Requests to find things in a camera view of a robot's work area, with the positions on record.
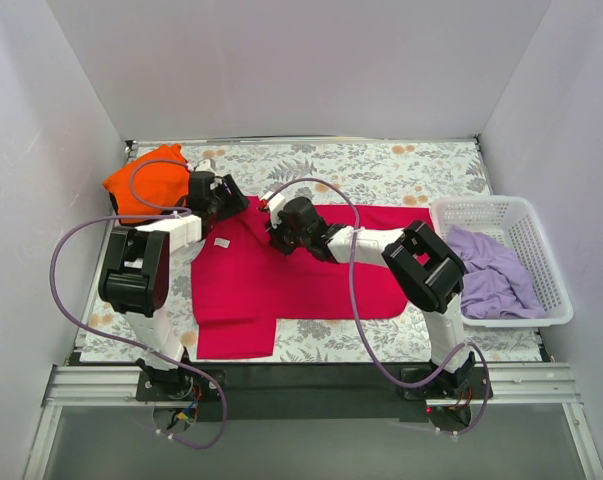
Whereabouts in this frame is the magenta t shirt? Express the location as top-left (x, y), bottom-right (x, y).
top-left (191, 196), bottom-right (432, 360)

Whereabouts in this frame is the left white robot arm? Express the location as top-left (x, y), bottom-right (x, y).
top-left (98, 170), bottom-right (249, 400)

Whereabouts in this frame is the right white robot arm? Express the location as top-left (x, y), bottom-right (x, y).
top-left (258, 192), bottom-right (475, 398)

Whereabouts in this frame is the folded orange t shirt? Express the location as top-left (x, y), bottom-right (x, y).
top-left (103, 144), bottom-right (190, 215)

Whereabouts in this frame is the floral table mat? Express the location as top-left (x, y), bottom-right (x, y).
top-left (76, 141), bottom-right (542, 364)

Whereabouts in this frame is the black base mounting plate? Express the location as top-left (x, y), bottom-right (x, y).
top-left (135, 359), bottom-right (493, 429)

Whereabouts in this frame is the lavender t shirt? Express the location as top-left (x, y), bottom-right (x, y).
top-left (447, 226), bottom-right (545, 320)

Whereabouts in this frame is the white plastic basket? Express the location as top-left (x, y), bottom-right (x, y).
top-left (430, 195), bottom-right (573, 328)

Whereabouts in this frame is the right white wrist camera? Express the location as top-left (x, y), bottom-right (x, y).
top-left (258, 192), bottom-right (286, 228)

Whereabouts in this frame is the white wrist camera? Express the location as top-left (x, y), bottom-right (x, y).
top-left (258, 192), bottom-right (286, 228)
top-left (187, 158), bottom-right (216, 174)

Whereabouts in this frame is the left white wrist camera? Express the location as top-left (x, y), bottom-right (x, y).
top-left (187, 158), bottom-right (216, 174)

